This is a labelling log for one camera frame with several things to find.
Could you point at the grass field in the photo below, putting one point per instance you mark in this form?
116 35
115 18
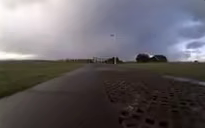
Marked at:
170 69
20 74

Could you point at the dark perforated paving strip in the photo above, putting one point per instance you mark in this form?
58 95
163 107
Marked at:
156 100

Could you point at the dark tree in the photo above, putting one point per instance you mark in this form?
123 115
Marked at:
142 58

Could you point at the pale kerb strip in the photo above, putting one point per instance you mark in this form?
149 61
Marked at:
190 81

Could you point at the wet dark paved path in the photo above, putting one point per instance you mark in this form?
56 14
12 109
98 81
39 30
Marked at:
73 96

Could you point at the tall lamp pole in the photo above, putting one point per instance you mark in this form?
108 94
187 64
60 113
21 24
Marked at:
114 50

